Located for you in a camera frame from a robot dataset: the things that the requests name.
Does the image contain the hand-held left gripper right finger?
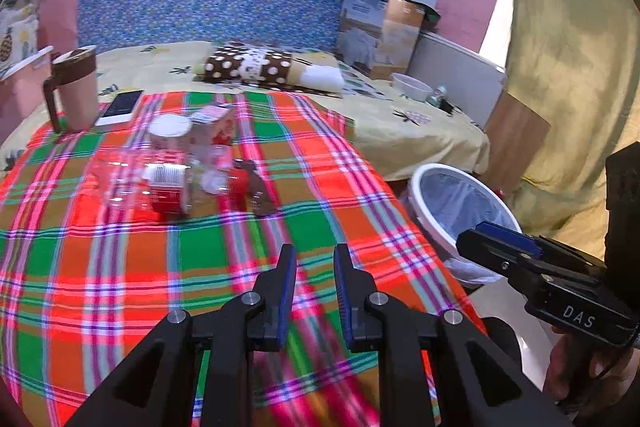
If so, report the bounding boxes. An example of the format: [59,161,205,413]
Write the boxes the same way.
[333,243,573,427]

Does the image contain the quilt packaging box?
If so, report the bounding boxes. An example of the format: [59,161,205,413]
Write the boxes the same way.
[335,0,441,80]

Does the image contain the yellow printed bedsheet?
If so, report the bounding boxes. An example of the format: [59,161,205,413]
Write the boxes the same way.
[0,39,491,182]

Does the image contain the yellow curtain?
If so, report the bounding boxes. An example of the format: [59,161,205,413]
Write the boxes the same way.
[500,0,640,253]

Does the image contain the wooden board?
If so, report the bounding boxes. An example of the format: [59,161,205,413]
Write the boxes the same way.
[482,92,552,188]

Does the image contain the clear plastic bowl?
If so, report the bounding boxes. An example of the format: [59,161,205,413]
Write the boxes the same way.
[390,73,433,102]

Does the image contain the clear jar with red lid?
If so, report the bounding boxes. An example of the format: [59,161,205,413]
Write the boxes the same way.
[197,144,250,198]

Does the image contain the plaid tablecloth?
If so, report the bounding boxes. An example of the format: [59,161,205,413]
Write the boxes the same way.
[0,91,488,427]

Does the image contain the brown polka dot pillow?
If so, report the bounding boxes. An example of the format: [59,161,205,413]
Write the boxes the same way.
[194,42,346,94]

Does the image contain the red barcode packet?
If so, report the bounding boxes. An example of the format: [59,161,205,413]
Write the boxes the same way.
[97,151,196,214]

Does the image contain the pink storage box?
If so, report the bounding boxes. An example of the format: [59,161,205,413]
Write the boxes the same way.
[0,46,56,142]

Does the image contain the white lidded paper cup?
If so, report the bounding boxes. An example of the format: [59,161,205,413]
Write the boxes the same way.
[148,114,192,154]

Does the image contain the brown lidded mug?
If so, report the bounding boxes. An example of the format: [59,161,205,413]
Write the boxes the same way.
[42,46,101,134]

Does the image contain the brown snack wrapper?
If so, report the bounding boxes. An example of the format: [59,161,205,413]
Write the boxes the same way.
[234,158,278,218]

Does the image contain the pineapple print blanket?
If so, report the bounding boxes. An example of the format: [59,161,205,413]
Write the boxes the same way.
[0,0,53,68]

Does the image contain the red and white small carton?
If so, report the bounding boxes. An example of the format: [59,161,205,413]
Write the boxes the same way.
[190,104,235,146]

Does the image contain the white smartphone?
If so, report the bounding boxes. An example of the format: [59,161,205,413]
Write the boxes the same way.
[95,89,145,128]

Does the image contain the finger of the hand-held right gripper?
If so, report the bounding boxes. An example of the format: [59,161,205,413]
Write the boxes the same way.
[475,222,607,276]
[456,229,551,283]

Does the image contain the person's right hand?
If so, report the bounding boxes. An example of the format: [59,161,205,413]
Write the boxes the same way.
[544,327,640,415]

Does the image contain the white bin with plastic liner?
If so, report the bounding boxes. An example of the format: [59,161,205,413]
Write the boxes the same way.
[406,163,525,290]

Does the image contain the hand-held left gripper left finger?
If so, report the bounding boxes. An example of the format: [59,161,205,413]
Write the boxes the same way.
[65,243,298,427]

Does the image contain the white panel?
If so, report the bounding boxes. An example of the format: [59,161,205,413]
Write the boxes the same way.
[407,31,508,128]

